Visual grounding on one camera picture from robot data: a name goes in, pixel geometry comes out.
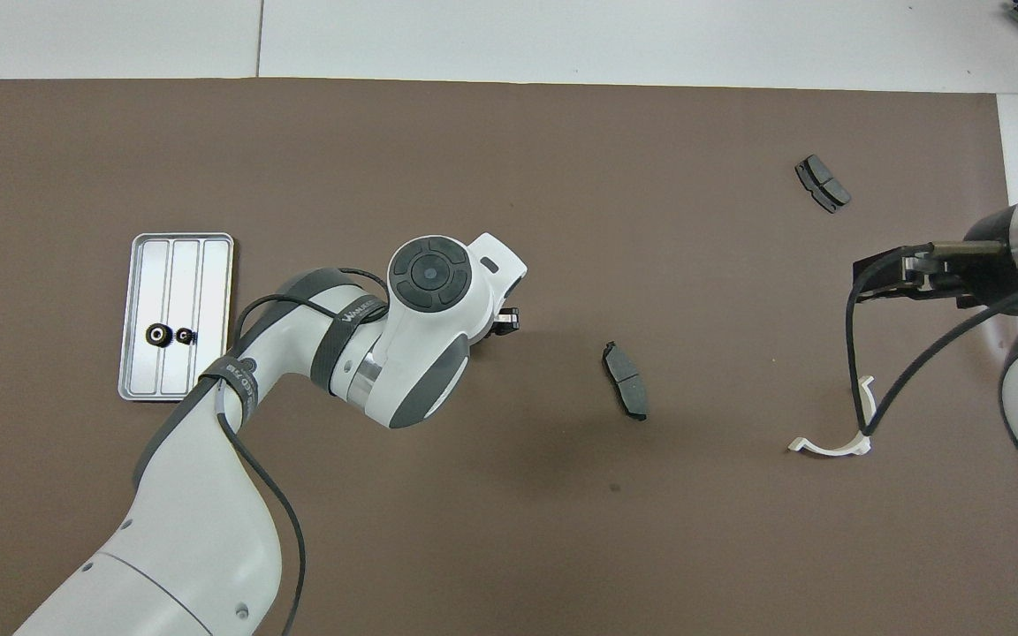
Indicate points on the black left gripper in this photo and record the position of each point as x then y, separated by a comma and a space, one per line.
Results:
509, 320

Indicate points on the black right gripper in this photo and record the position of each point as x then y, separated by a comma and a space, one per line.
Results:
938, 278

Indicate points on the small black bearing gear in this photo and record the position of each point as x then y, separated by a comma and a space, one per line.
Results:
185, 336

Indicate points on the large black bearing gear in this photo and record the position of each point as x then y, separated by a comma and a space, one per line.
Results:
158, 335

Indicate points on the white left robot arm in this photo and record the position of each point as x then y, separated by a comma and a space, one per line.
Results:
200, 530

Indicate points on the silver metal tray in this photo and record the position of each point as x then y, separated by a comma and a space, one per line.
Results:
147, 283

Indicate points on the short grey brake pad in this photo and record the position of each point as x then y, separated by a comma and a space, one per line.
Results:
823, 184

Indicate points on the long grey brake pad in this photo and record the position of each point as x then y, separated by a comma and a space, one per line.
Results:
626, 375

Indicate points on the white semicircular clamp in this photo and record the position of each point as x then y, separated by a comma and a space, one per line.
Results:
827, 449

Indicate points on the brown table mat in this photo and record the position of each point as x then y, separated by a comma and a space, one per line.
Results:
650, 177

